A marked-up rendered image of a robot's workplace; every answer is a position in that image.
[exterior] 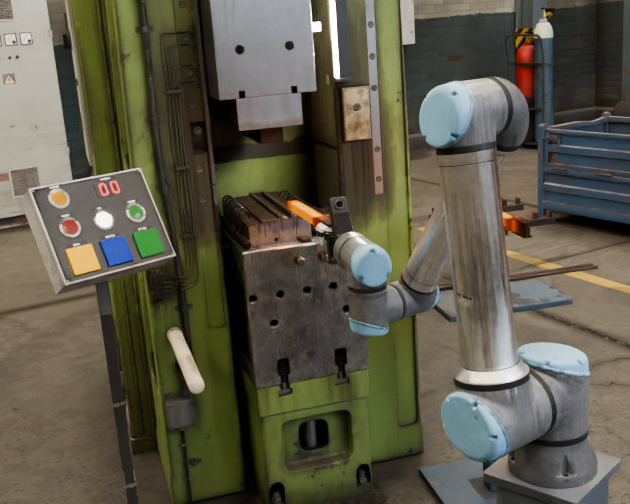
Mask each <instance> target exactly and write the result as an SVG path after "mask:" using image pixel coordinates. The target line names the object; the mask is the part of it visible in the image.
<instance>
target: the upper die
mask: <svg viewBox="0 0 630 504"><path fill-rule="evenodd" d="M212 105H213V115H214V119H216V120H218V121H220V122H222V123H224V124H226V125H228V126H230V127H232V128H234V129H236V130H238V131H247V130H256V129H265V128H275V127H284V126H293V125H303V115H302V101H301V93H295V92H292V94H283V95H272V96H262V97H252V98H243V97H240V96H239V99H231V100H221V101H220V100H217V99H215V98H212Z"/></svg>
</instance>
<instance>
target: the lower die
mask: <svg viewBox="0 0 630 504"><path fill-rule="evenodd" d="M258 192H263V193H264V194H266V195H267V196H268V197H270V198H271V199H272V200H274V201H275V202H277V203H278V204H279V205H281V206H282V207H283V208H285V209H286V210H287V211H289V212H290V213H291V214H292V218H290V219H282V217H281V215H280V214H279V213H278V212H276V211H275V210H274V209H272V208H271V207H270V206H269V205H267V204H266V203H265V202H263V201H262V200H261V199H260V198H258V197H257V196H256V195H254V194H253V193H258ZM282 197H283V195H282V194H281V196H279V192H277V191H274V192H265V191H257V192H249V195H247V196H239V197H235V200H237V202H239V203H240V204H241V205H242V206H243V207H244V208H246V210H248V211H249V212H250V218H248V213H247V215H245V212H244V213H243V212H242V213H241V214H240V218H241V229H242V231H243V233H242V234H243V235H244V236H245V237H246V238H247V239H248V240H249V241H250V242H251V246H257V245H264V244H271V243H278V242H284V241H291V240H298V239H297V237H299V236H305V235H306V236H308V237H310V238H312V234H311V223H309V222H308V221H306V220H305V219H303V218H302V217H300V216H298V215H297V214H295V213H294V212H292V211H291V210H289V209H288V208H287V200H286V197H285V196H284V198H282ZM275 238H277V239H278V240H277V241H275V240H274V239H275Z"/></svg>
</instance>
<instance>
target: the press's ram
mask: <svg viewBox="0 0 630 504"><path fill-rule="evenodd" d="M197 2H198V11H199V21H200V31H201V41H202V50H203V60H204V70H205V80H206V89H207V96H209V97H212V98H215V99H217V100H220V101H221V100H231V99H239V96H240V97H243V98H252V97H262V96H272V95H283V94H292V92H295V93H303V92H313V91H316V75H315V61H314V47H313V32H319V31H321V22H312V18H311V4H310V0H197Z"/></svg>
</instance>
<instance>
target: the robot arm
mask: <svg viewBox="0 0 630 504"><path fill-rule="evenodd" d="M419 124H420V130H421V133H422V135H423V137H425V138H426V142H427V143H428V144H429V145H431V146H433V147H435V150H436V157H437V158H438V164H439V172H440V181H441V189H442V195H441V197H440V199H439V201H438V203H437V205H436V207H435V209H434V211H433V213H432V215H431V217H430V219H429V221H428V223H427V225H426V227H425V229H424V231H423V233H422V235H421V237H420V239H419V241H418V243H417V245H416V247H415V249H414V251H413V253H412V255H411V257H410V259H409V262H408V264H407V266H406V267H405V268H404V270H403V271H402V273H401V276H400V278H399V280H398V281H396V282H393V283H390V284H387V279H388V278H389V276H390V274H391V269H392V264H391V260H390V257H389V256H388V254H387V253H386V251H385V250H384V249H383V248H382V247H380V246H379V245H377V244H374V243H373V242H372V241H370V240H369V239H367V238H366V237H364V236H363V235H361V234H360V233H357V232H354V227H353V226H352V223H351V218H350V213H349V208H348V203H347V198H346V197H344V196H342V197H332V198H331V199H330V200H329V201H328V202H327V205H328V210H329V215H330V220H331V226H332V227H327V226H326V225H324V224H323V223H321V222H320V223H319V224H318V225H317V226H316V235H317V236H318V237H320V243H321V246H322V247H324V243H325V242H327V244H326V245H327V252H326V251H325V250H323V253H324V260H326V261H327V262H328V263H329V264H338V265H339V266H340V267H341V268H343V269H344V270H346V271H347V280H348V299H349V320H350V328H351V330H352V331H353V332H354V333H355V334H358V335H361V336H366V337H377V336H382V335H385V334H386V333H388V330H389V327H388V324H391V323H394V322H396V321H398V320H401V319H404V318H407V317H410V316H412V315H415V314H418V313H424V312H426V311H428V310H429V309H431V308H433V307H434V306H435V305H436V304H437V302H438V299H439V287H438V283H439V281H440V279H441V277H442V275H443V274H444V272H445V270H446V268H447V266H448V264H449V262H450V266H451V274H452V283H453V291H454V300H455V308H456V317H457V325H458V334H459V342H460V351H461V359H462V362H461V364H460V365H459V366H458V368H457V369H456V370H455V371H454V374H453V376H454V384H455V392H454V393H451V394H450V395H449V396H448V397H447V398H446V399H445V400H444V402H443V404H442V408H441V419H442V421H443V422H444V423H443V427H444V430H445V432H446V434H447V436H448V438H449V439H450V441H451V442H452V444H453V445H454V446H455V447H456V448H457V449H458V450H459V451H461V452H462V454H463V455H465V456H466V457H468V458H470V459H472V460H474V461H478V462H489V461H492V460H494V459H497V458H502V457H504V456H506V455H507V454H508V468H509V470H510V472H511V473H512V474H513V475H514V476H515V477H517V478H518V479H520V480H522V481H524V482H526V483H528V484H531V485H535V486H539V487H544V488H553V489H564V488H572V487H577V486H581V485H583V484H586V483H588V482H589V481H591V480H592V479H593V478H594V477H595V476H596V474H597V471H598V460H597V456H596V454H595V451H594V449H593V446H592V444H591V441H590V439H589V436H588V424H589V375H590V372H589V367H588V358H587V356H586V355H585V354H584V353H583V352H581V351H580V350H578V349H576V348H573V347H570V346H567V345H562V344H556V343H544V342H540V343H530V344H525V345H523V346H521V347H519V348H518V349H517V344H516V335H515V325H514V316H513V307H512V297H511V288H510V278H509V269H508V259H507V250H506V241H505V231H504V222H503V212H502V203H501V193H500V184H499V174H498V172H499V170H500V168H501V166H502V164H503V162H504V160H505V159H506V157H507V155H508V153H513V152H516V151H517V150H519V148H520V147H521V145H522V143H523V141H524V139H525V137H526V134H527V131H528V127H529V109H528V105H527V102H526V99H525V97H524V95H523V94H522V92H521V91H520V89H519V88H518V87H517V86H516V85H515V84H513V83H512V82H510V81H508V80H506V79H504V78H500V77H485V78H481V79H474V80H467V81H453V82H449V83H447V84H444V85H440V86H437V87H435V88H434V89H432V90H431V91H430V92H429V93H428V94H427V97H426V98H425V99H424V101H423V103H422V106H421V109H420V115H419ZM326 254H327V255H328V260H327V259H326ZM331 258H333V260H334V259H335V260H334V262H332V261H331Z"/></svg>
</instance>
